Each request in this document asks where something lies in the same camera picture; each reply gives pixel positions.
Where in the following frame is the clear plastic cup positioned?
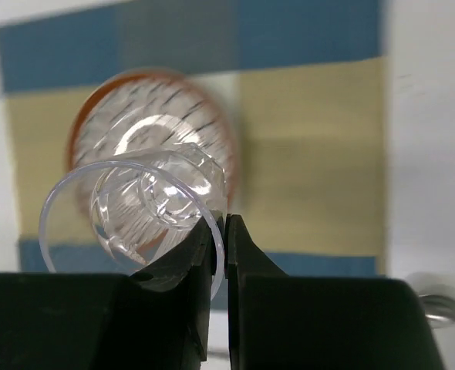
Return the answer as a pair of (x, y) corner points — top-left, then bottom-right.
(39, 143), (228, 294)

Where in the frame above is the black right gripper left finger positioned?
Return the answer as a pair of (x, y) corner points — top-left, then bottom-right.
(0, 221), (212, 369)

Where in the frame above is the blue and tan placemat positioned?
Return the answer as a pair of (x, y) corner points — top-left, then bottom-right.
(0, 1), (386, 277)

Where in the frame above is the silver fork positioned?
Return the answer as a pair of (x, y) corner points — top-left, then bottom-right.
(207, 348), (230, 362)

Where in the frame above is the flower pattern plate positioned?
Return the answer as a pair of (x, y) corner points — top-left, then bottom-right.
(65, 68), (238, 247)

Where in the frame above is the silver spoon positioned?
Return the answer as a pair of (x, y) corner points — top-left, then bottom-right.
(406, 272), (455, 330)

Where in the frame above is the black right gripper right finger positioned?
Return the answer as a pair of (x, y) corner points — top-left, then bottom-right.
(224, 215), (444, 370)

